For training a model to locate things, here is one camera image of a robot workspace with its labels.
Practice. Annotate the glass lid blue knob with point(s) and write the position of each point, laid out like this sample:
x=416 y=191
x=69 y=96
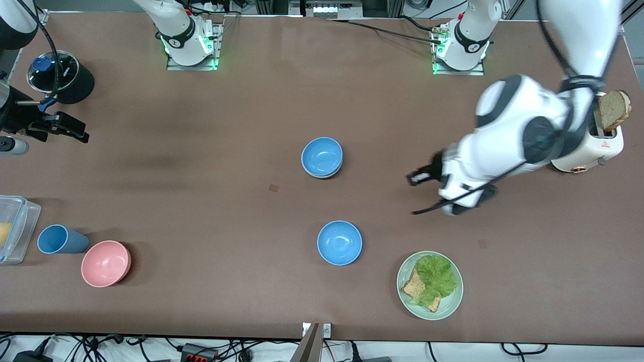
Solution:
x=63 y=70

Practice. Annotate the green plastic bowl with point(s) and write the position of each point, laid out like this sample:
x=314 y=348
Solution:
x=322 y=177

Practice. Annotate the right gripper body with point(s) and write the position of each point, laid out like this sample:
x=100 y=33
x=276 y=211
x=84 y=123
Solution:
x=14 y=114

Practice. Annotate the yellow food block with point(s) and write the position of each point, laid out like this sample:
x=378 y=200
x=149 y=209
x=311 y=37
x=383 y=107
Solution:
x=4 y=235

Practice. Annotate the brown toast slice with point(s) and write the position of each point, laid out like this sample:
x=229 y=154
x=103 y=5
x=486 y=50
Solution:
x=413 y=289

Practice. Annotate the green lettuce leaf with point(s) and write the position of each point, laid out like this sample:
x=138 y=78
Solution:
x=437 y=276

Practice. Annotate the silver equipment box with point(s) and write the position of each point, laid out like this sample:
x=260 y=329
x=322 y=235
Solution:
x=332 y=9

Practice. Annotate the clear plastic food container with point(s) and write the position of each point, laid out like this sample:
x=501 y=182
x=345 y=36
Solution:
x=22 y=226

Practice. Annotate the pink plastic bowl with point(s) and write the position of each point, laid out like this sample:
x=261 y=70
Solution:
x=105 y=264

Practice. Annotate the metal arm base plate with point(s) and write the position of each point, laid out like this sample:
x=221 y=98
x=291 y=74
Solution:
x=458 y=73
x=191 y=68

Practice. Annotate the blue plastic cup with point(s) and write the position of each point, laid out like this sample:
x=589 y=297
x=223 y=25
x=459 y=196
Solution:
x=53 y=239

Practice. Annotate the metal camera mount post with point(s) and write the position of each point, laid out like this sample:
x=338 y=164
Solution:
x=309 y=347

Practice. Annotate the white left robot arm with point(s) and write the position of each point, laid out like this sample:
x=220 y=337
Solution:
x=518 y=110

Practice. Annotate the black red power strip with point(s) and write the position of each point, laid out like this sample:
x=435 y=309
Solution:
x=198 y=354

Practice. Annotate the green round plate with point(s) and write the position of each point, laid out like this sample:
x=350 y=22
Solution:
x=448 y=305

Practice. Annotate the white toaster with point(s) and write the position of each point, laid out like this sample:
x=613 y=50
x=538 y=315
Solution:
x=588 y=156

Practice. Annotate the blue plastic bowl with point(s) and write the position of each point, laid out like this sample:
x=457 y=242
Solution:
x=322 y=156
x=339 y=244

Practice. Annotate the black power adapter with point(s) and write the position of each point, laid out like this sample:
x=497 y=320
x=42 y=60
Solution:
x=30 y=358

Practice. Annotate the brown bread slice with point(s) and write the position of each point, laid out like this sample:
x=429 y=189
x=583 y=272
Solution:
x=614 y=108

